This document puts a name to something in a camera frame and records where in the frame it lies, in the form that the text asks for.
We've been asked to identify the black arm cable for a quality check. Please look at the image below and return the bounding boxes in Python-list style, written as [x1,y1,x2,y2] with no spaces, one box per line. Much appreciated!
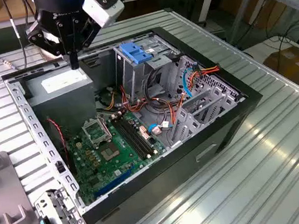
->
[3,0,29,71]

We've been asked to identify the yellow black wire bundle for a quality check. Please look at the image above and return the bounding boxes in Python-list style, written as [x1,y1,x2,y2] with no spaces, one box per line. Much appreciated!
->
[100,86,119,111]

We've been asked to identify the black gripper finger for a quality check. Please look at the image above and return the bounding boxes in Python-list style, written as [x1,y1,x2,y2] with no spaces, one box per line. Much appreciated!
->
[67,17,107,70]
[23,16,76,77]

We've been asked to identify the metal optical drive cage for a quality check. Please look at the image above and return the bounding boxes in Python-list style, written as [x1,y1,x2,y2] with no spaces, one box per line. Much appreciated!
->
[110,33,186,106]

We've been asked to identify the red orange yellow power wire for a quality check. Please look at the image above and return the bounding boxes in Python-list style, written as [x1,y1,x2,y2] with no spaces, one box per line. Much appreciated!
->
[164,60,229,125]

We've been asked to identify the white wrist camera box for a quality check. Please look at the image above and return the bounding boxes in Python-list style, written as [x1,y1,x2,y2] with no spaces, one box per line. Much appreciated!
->
[80,0,128,31]

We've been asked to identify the metal disk bay cage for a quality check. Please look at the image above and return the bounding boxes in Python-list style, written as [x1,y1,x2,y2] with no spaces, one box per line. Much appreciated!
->
[158,47,252,147]

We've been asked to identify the green motherboard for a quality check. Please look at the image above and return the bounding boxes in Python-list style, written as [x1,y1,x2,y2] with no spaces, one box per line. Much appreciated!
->
[62,104,177,208]

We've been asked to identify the blue expansion slot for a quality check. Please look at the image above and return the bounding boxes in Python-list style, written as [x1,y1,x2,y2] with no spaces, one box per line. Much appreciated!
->
[92,168,136,199]

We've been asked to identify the red black twisted wire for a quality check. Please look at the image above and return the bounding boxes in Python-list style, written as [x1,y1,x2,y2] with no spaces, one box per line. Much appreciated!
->
[46,115,71,161]

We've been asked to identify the cable with metal plug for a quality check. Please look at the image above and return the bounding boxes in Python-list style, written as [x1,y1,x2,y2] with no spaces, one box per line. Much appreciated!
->
[0,51,19,74]

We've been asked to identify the black PC case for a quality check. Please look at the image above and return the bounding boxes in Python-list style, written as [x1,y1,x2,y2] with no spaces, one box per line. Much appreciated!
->
[0,13,282,224]

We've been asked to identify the thin wires with white plug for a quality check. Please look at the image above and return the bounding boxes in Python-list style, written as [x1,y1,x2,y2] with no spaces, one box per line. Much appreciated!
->
[150,119,174,137]

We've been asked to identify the large brown cardboard box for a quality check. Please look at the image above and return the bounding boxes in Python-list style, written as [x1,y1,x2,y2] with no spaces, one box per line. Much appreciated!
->
[261,46,299,99]

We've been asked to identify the blue data wire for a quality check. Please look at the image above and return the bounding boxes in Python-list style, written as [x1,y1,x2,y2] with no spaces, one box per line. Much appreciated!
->
[138,65,207,134]

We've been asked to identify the black RAM slot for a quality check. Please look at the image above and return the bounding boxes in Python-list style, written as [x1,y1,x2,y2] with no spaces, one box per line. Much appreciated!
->
[121,111,157,158]
[112,114,148,164]
[117,113,154,160]
[114,113,151,162]

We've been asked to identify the CPU socket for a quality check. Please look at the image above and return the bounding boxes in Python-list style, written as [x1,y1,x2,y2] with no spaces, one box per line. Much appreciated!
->
[98,139,124,163]

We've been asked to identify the grey power supply unit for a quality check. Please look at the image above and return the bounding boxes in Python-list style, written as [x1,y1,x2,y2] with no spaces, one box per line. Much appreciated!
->
[23,62,101,137]

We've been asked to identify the blue plastic drive latch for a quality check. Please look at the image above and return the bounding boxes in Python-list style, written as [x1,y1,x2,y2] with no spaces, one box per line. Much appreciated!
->
[118,39,154,67]

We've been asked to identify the metal socket cover frame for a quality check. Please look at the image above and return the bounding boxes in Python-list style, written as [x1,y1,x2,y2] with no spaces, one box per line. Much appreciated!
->
[80,116,115,151]

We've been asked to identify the black case latch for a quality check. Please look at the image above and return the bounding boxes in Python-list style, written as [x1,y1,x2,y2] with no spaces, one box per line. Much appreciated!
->
[55,159,65,176]

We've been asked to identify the red orange wire bundle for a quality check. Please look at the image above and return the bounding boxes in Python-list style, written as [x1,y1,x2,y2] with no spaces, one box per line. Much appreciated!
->
[119,75,194,132]

